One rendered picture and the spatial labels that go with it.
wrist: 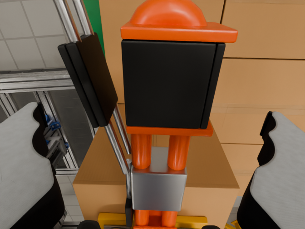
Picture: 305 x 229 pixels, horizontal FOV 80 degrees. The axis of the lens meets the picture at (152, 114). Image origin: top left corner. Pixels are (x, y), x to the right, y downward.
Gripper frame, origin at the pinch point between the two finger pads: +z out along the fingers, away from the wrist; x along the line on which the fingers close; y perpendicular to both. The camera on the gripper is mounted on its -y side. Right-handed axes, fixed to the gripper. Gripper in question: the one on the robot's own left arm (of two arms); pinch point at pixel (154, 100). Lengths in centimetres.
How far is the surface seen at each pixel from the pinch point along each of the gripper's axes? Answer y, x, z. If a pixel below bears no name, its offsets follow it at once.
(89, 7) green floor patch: -1, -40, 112
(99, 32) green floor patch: 12, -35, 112
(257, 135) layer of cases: 46, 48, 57
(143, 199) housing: 14.8, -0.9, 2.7
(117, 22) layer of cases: 1, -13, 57
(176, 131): 3.9, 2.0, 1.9
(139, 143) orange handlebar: 6.5, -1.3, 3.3
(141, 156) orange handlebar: 8.2, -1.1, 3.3
